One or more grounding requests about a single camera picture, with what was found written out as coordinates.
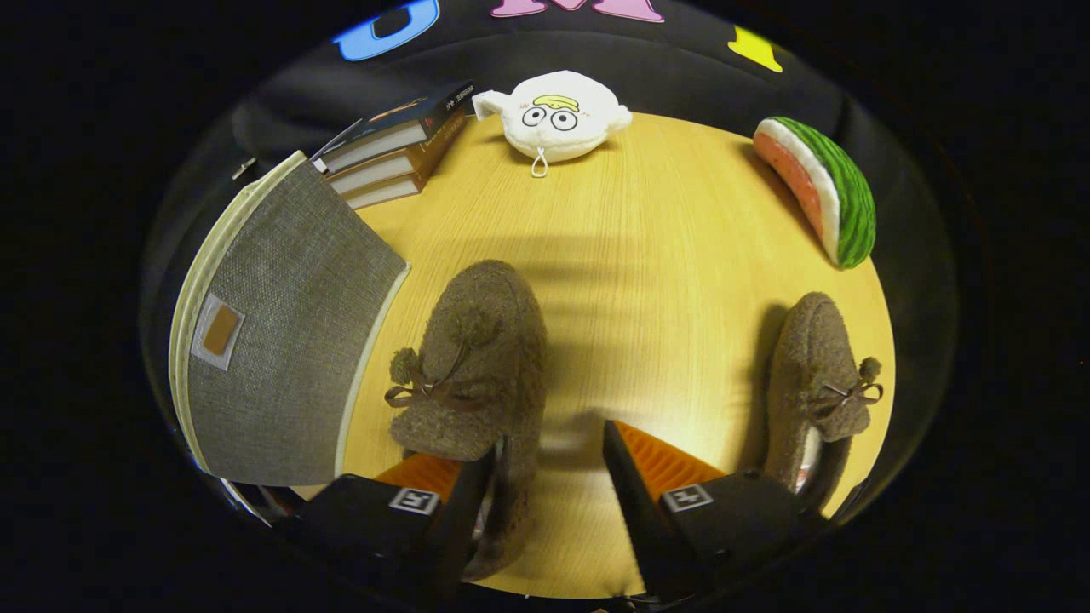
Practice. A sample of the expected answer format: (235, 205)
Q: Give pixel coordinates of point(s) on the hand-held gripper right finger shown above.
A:
(639, 511)

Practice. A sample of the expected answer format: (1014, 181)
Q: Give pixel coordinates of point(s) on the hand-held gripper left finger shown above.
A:
(451, 528)

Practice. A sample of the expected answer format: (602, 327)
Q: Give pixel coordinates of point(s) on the brown fuzzy shoe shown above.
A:
(485, 340)
(809, 340)

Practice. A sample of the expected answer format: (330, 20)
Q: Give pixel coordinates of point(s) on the grey fabric storage box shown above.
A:
(289, 340)

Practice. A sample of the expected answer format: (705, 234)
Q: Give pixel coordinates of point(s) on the brown cover book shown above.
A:
(426, 153)
(383, 194)

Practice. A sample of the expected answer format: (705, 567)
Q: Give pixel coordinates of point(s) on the watermelon slice plush toy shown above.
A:
(843, 196)

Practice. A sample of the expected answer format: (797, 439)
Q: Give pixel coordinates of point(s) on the white plush toy with face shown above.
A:
(553, 115)

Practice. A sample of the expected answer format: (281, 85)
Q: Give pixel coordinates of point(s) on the dark cover book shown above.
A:
(400, 119)

